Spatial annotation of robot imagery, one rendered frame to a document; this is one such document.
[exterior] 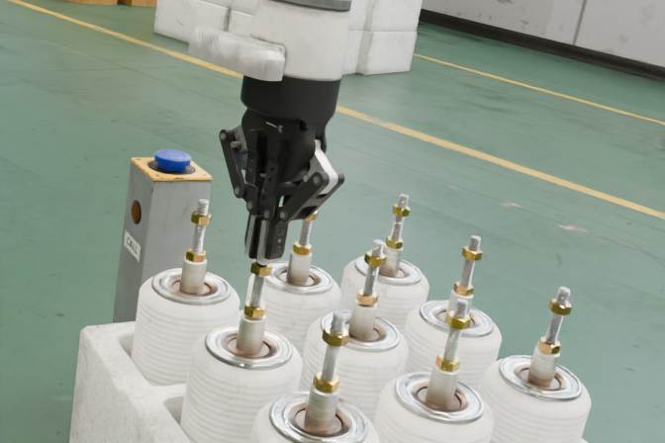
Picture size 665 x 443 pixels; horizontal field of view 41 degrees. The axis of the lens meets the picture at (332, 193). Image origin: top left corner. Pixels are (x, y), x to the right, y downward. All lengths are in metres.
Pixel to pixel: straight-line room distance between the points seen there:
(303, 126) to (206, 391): 0.23
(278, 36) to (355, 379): 0.32
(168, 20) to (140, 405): 3.16
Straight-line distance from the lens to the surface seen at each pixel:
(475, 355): 0.88
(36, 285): 1.43
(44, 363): 1.23
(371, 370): 0.80
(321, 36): 0.66
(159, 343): 0.85
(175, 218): 0.99
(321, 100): 0.67
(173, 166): 0.98
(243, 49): 0.63
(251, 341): 0.76
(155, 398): 0.82
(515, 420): 0.80
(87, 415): 0.93
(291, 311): 0.88
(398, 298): 0.95
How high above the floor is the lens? 0.61
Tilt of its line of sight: 17 degrees down
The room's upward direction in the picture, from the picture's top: 11 degrees clockwise
